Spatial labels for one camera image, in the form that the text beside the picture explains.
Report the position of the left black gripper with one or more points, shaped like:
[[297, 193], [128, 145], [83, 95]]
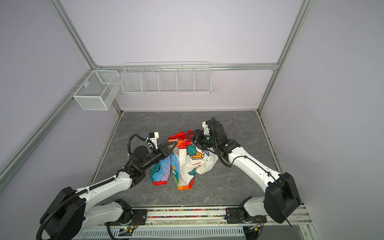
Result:
[[164, 150]]

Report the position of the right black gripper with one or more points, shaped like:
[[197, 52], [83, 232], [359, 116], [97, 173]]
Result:
[[197, 139]]

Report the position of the colourful red white kids jacket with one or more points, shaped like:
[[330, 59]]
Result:
[[183, 164]]

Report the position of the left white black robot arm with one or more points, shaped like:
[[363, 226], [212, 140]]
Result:
[[73, 211]]

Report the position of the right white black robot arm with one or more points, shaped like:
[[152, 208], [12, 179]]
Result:
[[281, 197]]

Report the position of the white mesh box basket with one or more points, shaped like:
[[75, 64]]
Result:
[[99, 90]]

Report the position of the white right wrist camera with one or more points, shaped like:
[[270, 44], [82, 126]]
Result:
[[206, 128]]

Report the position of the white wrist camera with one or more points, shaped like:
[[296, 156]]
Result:
[[206, 128], [152, 140]]

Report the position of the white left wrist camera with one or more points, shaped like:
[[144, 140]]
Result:
[[152, 140]]

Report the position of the long white wire basket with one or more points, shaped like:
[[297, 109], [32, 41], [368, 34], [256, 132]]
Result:
[[167, 78]]

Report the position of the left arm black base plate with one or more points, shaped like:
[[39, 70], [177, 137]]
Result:
[[136, 217]]

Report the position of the white vented cable duct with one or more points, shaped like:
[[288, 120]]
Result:
[[177, 233]]

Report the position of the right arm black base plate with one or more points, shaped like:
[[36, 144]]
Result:
[[237, 215]]

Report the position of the aluminium front rail frame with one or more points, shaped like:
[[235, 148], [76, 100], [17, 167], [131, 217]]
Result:
[[189, 217]]

